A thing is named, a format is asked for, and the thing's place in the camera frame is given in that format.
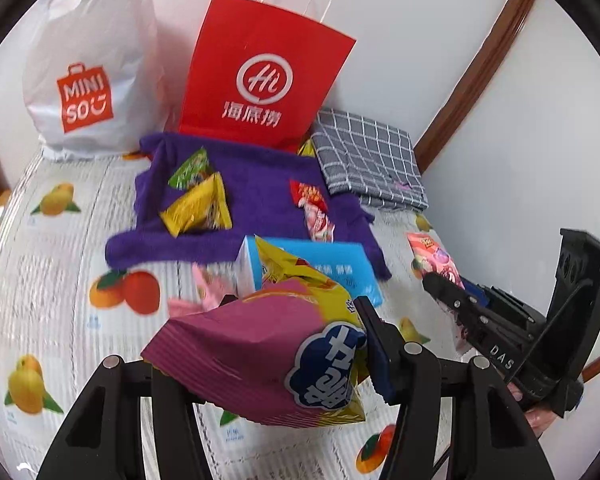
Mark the brown wooden door frame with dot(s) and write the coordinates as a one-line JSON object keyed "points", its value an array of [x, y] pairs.
{"points": [[480, 75]]}

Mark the yellow foil packet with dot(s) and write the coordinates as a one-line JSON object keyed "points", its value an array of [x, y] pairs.
{"points": [[307, 150]]}

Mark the blue tissue pack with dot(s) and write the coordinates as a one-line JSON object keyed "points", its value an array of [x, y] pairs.
{"points": [[350, 265]]}

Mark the white plastic shopping bag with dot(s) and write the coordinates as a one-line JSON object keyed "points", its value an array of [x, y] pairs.
{"points": [[95, 35]]}

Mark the small pink snack packets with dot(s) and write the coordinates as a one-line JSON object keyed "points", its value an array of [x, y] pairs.
{"points": [[212, 285]]}

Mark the red snack packet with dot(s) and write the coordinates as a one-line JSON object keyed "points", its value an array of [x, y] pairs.
{"points": [[307, 192]]}

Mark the fruit print tablecloth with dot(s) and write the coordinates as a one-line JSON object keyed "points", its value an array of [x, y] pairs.
{"points": [[55, 280]]}

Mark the red paper bag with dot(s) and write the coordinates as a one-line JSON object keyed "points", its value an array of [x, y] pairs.
{"points": [[260, 50]]}

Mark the purple towel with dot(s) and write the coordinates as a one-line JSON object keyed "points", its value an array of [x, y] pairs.
{"points": [[260, 185]]}

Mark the green snack packet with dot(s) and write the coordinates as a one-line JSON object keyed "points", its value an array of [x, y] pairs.
{"points": [[190, 170]]}

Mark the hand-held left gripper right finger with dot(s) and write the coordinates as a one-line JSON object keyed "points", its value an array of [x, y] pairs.
{"points": [[380, 365]]}

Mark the large pink yellow chips bag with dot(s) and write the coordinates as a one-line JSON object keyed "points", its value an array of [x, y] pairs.
{"points": [[240, 345]]}

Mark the pink printed snack packet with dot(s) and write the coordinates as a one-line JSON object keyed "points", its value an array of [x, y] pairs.
{"points": [[430, 255]]}

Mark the grey checked folded cloth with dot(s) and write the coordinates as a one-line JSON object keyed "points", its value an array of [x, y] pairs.
{"points": [[365, 155]]}

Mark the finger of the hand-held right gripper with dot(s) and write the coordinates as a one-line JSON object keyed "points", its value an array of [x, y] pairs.
{"points": [[510, 307], [455, 302]]}

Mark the person's right hand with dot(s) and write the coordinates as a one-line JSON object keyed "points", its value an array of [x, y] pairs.
{"points": [[537, 417]]}

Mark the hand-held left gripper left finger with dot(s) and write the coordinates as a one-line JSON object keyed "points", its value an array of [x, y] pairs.
{"points": [[130, 375]]}

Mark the yellow snack packet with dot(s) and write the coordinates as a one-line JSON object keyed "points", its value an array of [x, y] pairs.
{"points": [[195, 207]]}

